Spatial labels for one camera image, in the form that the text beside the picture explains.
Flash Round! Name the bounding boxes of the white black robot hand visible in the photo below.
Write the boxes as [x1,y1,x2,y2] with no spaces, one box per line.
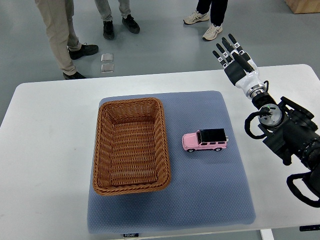
[212,33,266,97]

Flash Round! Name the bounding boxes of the pink toy car black roof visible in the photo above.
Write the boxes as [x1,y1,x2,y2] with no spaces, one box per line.
[182,128,229,153]

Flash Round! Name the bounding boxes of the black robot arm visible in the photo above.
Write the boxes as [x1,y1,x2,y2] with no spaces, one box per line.
[212,34,320,176]

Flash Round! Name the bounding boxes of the brown wicker basket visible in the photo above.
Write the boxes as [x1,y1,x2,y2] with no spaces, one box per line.
[92,97,171,196]

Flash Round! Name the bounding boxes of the person in white sneakers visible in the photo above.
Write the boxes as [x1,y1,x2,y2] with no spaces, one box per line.
[183,0,228,42]

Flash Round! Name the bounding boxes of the wooden box corner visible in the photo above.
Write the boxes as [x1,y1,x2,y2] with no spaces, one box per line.
[284,0,320,14]

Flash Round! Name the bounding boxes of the person in grey trousers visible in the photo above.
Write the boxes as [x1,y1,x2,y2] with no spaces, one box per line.
[94,0,141,40]

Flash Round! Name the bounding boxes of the upper silver floor plate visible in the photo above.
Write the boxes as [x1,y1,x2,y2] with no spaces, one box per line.
[100,53,114,62]

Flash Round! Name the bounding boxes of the silver floor plate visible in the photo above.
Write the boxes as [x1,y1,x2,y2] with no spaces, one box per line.
[101,63,115,73]
[100,53,114,62]

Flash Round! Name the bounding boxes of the lower silver floor plate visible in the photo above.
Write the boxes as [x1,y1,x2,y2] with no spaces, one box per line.
[101,63,115,73]

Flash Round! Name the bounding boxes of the blue-grey quilted mat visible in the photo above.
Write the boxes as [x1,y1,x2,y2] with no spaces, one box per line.
[87,91,256,234]

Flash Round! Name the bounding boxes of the white table leg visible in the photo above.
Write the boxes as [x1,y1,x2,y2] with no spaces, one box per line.
[260,228,275,240]

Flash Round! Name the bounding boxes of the person in beige trousers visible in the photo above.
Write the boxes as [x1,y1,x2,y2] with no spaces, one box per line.
[35,0,99,80]

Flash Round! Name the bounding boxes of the black table control panel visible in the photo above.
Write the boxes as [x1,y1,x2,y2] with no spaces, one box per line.
[299,224,320,232]

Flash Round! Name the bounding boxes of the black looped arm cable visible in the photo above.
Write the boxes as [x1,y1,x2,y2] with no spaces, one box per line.
[244,111,270,139]

